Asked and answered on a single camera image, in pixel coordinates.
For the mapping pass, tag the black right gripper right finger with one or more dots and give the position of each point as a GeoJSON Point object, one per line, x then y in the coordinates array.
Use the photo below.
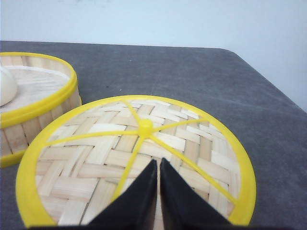
{"type": "Point", "coordinates": [181, 206]}

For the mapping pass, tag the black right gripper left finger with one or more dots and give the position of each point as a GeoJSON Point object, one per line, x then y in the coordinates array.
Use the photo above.
{"type": "Point", "coordinates": [136, 206]}

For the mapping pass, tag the woven bamboo steamer lid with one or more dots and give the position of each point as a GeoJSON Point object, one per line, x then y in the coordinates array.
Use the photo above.
{"type": "Point", "coordinates": [87, 157]}

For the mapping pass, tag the bamboo steamer basket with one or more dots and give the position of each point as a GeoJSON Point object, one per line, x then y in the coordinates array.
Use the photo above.
{"type": "Point", "coordinates": [47, 88]}

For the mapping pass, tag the white steamed bun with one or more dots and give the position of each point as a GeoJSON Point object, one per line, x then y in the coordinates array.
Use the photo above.
{"type": "Point", "coordinates": [8, 86]}

